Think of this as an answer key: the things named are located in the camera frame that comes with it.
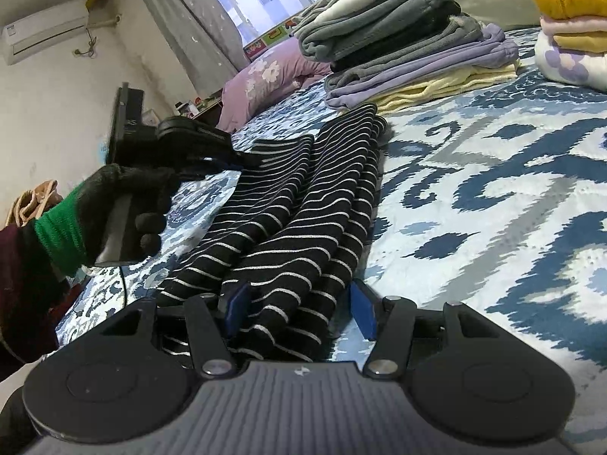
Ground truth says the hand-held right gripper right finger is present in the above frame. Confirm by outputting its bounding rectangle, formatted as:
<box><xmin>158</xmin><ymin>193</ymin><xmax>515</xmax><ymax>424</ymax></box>
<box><xmin>349</xmin><ymin>279</ymin><xmax>491</xmax><ymax>381</ymax></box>

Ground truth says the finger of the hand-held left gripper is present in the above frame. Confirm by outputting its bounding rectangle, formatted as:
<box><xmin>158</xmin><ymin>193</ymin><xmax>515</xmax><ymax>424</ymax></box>
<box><xmin>201</xmin><ymin>152</ymin><xmax>264</xmax><ymax>174</ymax></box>

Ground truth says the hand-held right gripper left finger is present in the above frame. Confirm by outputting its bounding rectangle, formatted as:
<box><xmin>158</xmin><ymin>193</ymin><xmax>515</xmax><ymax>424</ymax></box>
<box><xmin>111</xmin><ymin>281</ymin><xmax>253</xmax><ymax>380</ymax></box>

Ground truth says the black white striped garment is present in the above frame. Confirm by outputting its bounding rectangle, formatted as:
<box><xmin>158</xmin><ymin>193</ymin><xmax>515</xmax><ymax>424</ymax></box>
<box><xmin>154</xmin><ymin>102</ymin><xmax>392</xmax><ymax>366</ymax></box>

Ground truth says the person's left forearm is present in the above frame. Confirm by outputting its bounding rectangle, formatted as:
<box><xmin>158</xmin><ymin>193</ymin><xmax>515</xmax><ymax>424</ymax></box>
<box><xmin>0</xmin><ymin>198</ymin><xmax>93</xmax><ymax>366</ymax></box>

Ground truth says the stack of grey purple clothes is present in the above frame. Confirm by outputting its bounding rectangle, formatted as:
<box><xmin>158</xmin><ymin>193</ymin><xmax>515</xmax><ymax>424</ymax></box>
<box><xmin>291</xmin><ymin>0</ymin><xmax>522</xmax><ymax>115</ymax></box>

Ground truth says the stack of yellow floral clothes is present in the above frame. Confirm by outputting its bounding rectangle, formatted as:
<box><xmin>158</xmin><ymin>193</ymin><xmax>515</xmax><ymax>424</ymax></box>
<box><xmin>503</xmin><ymin>0</ymin><xmax>607</xmax><ymax>93</ymax></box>

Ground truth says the person's left hand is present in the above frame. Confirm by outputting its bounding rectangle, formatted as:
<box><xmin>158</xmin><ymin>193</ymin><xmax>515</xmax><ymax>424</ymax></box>
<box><xmin>75</xmin><ymin>163</ymin><xmax>179</xmax><ymax>267</ymax></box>

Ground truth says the dark bedside table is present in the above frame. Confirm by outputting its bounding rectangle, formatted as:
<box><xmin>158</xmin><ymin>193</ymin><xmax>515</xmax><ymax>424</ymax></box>
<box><xmin>173</xmin><ymin>99</ymin><xmax>225</xmax><ymax>126</ymax></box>

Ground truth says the pink floral pillow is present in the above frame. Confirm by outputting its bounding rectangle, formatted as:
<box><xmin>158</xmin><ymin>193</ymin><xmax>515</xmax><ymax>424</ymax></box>
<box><xmin>215</xmin><ymin>38</ymin><xmax>333</xmax><ymax>133</ymax></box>

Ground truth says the grey patterned curtain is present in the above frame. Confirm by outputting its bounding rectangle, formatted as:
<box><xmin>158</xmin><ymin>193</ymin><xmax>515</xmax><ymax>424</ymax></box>
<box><xmin>126</xmin><ymin>0</ymin><xmax>252</xmax><ymax>100</ymax></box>

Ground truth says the colourful foam panel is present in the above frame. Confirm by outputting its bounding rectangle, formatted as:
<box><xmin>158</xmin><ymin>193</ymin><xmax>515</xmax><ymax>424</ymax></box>
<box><xmin>243</xmin><ymin>14</ymin><xmax>304</xmax><ymax>55</ymax></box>

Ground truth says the beige bag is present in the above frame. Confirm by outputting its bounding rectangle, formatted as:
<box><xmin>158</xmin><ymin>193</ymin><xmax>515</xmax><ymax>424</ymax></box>
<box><xmin>5</xmin><ymin>179</ymin><xmax>64</xmax><ymax>228</ymax></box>

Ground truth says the blue patterned bedsheet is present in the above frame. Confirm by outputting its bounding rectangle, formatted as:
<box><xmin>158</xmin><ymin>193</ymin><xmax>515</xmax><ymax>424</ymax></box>
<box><xmin>54</xmin><ymin>26</ymin><xmax>607</xmax><ymax>455</ymax></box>

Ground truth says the white air conditioner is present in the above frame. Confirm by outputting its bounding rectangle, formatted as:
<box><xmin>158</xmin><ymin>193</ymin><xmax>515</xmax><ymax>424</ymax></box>
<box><xmin>0</xmin><ymin>0</ymin><xmax>91</xmax><ymax>66</ymax></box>

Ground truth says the air conditioner cable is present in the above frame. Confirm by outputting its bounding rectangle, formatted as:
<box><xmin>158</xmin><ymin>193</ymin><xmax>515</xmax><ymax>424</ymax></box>
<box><xmin>71</xmin><ymin>15</ymin><xmax>121</xmax><ymax>60</ymax></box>

